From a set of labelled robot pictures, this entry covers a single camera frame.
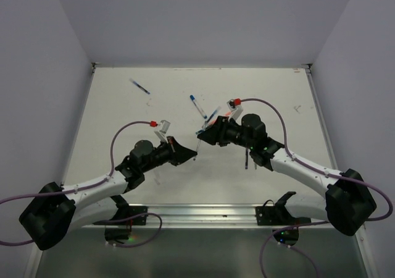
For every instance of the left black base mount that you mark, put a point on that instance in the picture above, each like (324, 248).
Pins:
(124, 210)

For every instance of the blue cap marker pen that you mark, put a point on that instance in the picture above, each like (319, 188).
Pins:
(198, 107)

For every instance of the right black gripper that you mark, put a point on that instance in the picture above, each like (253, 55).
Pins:
(217, 132)

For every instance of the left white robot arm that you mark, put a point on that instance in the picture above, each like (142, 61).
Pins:
(52, 214)

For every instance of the dark blue grip pen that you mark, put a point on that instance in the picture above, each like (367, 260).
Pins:
(199, 141)

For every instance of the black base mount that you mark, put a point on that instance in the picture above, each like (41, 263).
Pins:
(275, 214)
(124, 210)

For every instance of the clear pen cap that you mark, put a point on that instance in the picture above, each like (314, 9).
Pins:
(156, 177)

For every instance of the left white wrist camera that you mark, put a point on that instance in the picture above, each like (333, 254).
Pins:
(161, 130)

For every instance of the blue pen under orange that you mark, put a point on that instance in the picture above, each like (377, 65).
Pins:
(211, 117)

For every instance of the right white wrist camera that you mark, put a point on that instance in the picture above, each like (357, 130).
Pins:
(235, 108)

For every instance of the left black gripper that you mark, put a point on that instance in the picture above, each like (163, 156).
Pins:
(179, 154)

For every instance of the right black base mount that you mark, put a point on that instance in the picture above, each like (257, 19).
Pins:
(275, 214)

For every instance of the blue clear gel pen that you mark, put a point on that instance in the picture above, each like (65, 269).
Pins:
(139, 86)

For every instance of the aluminium front rail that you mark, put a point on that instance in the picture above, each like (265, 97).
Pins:
(197, 216)

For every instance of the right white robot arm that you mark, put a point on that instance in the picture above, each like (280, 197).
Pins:
(343, 198)

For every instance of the orange gel pen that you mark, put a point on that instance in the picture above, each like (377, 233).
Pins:
(220, 115)

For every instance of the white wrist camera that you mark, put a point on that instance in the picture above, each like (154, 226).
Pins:
(235, 108)
(161, 130)

